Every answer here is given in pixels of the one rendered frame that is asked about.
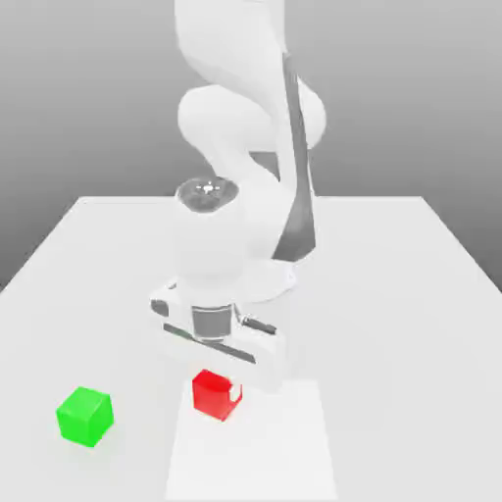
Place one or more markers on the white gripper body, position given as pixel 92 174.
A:
pixel 235 357

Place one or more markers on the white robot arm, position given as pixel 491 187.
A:
pixel 219 243

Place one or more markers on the small green cube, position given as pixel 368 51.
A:
pixel 84 416

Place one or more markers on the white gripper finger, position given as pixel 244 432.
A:
pixel 235 394

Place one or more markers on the small red cube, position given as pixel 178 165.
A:
pixel 211 396

